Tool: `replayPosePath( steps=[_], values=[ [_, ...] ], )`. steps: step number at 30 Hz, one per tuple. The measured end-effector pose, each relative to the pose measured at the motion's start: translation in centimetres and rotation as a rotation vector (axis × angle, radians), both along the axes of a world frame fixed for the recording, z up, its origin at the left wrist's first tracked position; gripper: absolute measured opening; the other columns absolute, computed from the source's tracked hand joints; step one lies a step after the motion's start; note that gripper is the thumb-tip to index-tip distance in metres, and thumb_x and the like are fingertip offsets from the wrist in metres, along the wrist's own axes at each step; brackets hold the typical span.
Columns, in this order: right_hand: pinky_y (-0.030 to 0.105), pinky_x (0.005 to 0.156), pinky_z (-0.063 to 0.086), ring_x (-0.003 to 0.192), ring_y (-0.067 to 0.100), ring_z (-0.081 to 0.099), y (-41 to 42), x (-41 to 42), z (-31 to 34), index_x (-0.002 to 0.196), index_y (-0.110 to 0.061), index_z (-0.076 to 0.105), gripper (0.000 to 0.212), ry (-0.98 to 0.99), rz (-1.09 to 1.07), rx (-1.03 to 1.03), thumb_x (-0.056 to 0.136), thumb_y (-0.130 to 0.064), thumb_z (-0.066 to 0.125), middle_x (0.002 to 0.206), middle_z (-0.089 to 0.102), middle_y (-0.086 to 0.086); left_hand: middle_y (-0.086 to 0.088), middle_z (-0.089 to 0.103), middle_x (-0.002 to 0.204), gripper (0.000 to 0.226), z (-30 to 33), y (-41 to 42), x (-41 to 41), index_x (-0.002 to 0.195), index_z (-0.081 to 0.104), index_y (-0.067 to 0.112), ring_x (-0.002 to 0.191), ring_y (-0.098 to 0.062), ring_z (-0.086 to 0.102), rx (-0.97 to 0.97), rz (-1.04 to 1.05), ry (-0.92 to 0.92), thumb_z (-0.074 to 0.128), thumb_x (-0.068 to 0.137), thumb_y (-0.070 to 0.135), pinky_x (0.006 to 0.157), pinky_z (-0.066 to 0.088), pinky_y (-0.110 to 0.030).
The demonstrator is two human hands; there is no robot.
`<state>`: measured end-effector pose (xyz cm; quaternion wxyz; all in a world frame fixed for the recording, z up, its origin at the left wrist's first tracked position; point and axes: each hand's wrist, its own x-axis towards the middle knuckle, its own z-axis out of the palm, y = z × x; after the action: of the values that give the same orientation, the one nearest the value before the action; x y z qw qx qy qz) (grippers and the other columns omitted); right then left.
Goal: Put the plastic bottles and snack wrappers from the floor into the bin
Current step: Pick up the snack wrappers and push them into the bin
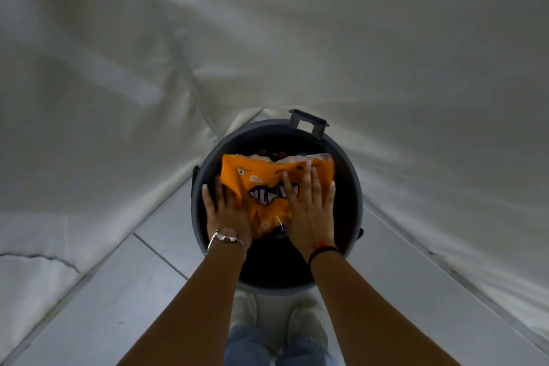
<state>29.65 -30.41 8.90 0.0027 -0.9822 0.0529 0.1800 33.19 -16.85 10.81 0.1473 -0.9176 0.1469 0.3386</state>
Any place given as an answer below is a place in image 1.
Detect person's left hand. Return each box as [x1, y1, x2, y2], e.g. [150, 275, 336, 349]
[202, 175, 254, 246]

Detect person's right hand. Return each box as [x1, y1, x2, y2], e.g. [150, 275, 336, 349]
[281, 159, 339, 260]

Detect orange snack packet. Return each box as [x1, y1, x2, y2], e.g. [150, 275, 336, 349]
[220, 152, 335, 240]

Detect person's left forearm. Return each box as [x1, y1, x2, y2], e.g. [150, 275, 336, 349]
[117, 238, 248, 366]

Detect person's right forearm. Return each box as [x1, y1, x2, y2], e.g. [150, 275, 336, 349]
[310, 250, 462, 366]

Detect dark grey plastic bucket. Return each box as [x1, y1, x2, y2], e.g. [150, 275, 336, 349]
[191, 109, 365, 297]

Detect dark wrapper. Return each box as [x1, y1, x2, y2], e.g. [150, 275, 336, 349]
[253, 149, 309, 162]

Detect black thread wristband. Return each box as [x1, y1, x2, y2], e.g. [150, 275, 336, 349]
[307, 243, 342, 266]

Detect white left shoe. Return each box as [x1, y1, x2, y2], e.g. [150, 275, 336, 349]
[229, 291, 258, 337]

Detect white shoe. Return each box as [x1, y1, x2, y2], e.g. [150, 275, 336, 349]
[229, 291, 258, 337]
[287, 301, 329, 352]

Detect white right shoe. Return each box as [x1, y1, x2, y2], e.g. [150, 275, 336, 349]
[287, 301, 329, 352]

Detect white fabric sheet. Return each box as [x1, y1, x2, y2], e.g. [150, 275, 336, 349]
[0, 0, 549, 355]

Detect blue jeans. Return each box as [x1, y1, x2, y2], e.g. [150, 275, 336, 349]
[223, 326, 336, 366]

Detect silver bracelet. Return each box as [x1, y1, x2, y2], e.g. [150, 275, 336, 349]
[207, 228, 246, 254]

